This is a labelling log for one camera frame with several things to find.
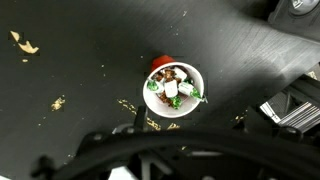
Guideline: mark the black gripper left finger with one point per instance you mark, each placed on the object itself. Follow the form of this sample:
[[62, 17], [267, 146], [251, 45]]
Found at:
[[141, 118]]

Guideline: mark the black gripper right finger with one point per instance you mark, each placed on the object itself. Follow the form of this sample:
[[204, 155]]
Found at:
[[253, 121]]

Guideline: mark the green white candy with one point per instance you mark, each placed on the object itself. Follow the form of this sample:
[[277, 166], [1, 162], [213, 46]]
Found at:
[[186, 88]]

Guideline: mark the red plastic cup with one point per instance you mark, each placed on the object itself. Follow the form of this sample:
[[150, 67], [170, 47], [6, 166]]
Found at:
[[156, 107]]

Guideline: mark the brown candy piece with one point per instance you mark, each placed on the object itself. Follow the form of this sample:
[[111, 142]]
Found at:
[[164, 97], [168, 74]]

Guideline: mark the white rectangular candy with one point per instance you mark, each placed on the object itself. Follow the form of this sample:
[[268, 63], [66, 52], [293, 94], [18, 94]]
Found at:
[[180, 73], [171, 89]]

